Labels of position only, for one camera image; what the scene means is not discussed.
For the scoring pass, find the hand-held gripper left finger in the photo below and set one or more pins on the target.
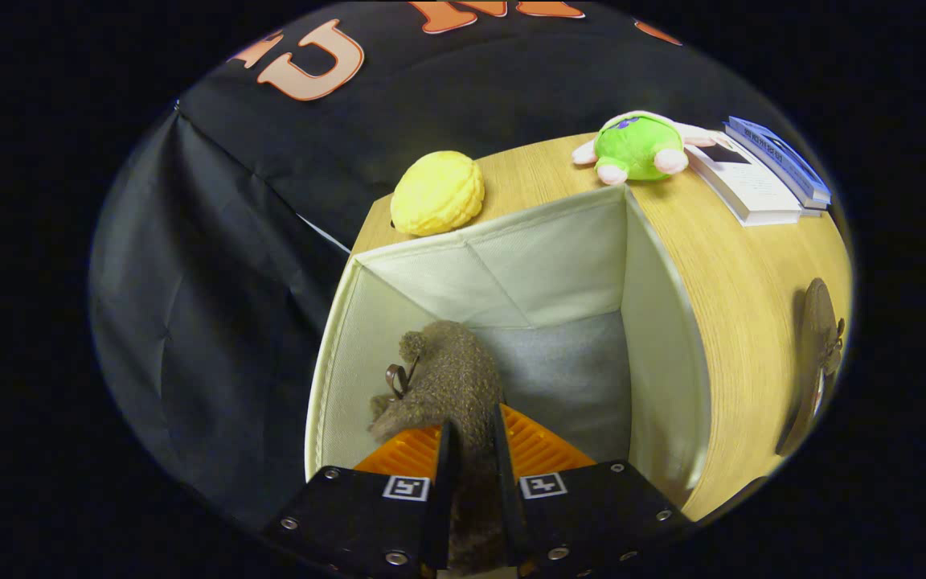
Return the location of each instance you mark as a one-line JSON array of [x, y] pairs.
[[445, 498]]

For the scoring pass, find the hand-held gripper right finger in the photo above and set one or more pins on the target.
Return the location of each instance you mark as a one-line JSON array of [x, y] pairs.
[[505, 482]]

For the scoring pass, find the brown fuzzy shoe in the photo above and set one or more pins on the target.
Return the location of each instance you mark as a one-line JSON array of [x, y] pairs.
[[455, 378], [817, 338]]

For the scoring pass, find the cream fabric storage box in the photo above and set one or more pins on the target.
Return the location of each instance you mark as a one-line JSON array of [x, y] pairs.
[[559, 265]]

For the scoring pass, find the yellow plush ball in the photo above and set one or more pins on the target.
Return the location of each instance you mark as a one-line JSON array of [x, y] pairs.
[[437, 193]]

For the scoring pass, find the black backdrop cloth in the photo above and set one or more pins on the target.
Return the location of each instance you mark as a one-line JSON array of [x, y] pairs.
[[190, 322]]

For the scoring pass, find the green and pink plush toy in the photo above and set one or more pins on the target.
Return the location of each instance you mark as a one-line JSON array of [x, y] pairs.
[[640, 149]]

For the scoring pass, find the white book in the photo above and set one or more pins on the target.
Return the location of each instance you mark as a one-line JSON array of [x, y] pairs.
[[744, 181]]

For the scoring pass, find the book with blue spine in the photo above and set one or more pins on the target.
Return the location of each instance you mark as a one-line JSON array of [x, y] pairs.
[[813, 211]]

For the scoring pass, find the blue cover book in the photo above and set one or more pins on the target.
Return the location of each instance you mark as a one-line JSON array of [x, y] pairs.
[[784, 161]]

